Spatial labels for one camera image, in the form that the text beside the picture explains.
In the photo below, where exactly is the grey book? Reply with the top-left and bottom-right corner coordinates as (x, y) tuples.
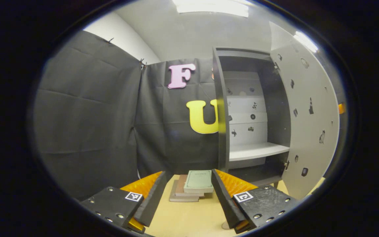
(169, 180), (199, 202)

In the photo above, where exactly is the dark grey cabinet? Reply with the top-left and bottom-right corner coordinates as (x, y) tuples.
(212, 47), (292, 189)

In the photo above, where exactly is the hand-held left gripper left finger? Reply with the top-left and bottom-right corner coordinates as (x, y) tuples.
(80, 171), (168, 235)

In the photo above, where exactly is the black backdrop cloth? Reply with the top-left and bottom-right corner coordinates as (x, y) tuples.
(33, 30), (226, 201)

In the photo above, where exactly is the large ceiling light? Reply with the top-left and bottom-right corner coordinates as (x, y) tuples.
(172, 0), (249, 17)

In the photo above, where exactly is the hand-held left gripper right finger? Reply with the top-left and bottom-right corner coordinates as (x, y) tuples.
(211, 169), (301, 235)

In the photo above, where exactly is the green book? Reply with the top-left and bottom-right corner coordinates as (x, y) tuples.
(184, 170), (214, 193)

